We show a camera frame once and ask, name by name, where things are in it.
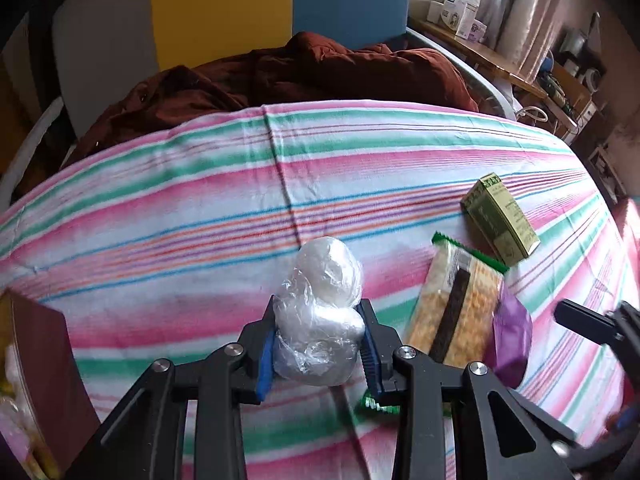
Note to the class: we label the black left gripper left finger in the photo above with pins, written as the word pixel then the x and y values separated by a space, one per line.
pixel 142 437

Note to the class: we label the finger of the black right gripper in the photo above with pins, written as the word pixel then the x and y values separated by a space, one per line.
pixel 597 327

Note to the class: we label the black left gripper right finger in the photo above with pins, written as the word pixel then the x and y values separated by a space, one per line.
pixel 497 433

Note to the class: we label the green cracker packet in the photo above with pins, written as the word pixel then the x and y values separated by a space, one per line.
pixel 450 325

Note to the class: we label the green white carton box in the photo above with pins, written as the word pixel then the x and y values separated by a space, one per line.
pixel 502 222

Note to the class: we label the white plastic-wrapped ball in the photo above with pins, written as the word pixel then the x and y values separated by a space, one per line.
pixel 318 329

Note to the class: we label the striped bed sheet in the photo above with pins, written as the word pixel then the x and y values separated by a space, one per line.
pixel 169 244

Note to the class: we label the wooden side shelf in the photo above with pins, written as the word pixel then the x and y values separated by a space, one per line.
pixel 553 99

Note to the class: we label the curtain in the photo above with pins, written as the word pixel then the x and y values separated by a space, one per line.
pixel 527 32

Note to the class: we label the white boxes on shelf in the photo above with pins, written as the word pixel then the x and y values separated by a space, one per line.
pixel 458 16

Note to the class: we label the dark red blanket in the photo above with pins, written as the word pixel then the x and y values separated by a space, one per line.
pixel 310 67

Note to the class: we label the grey yellow blue headboard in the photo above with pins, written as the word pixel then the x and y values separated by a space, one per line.
pixel 102 48

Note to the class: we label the white bed rail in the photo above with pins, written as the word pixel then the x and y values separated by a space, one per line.
pixel 489 99

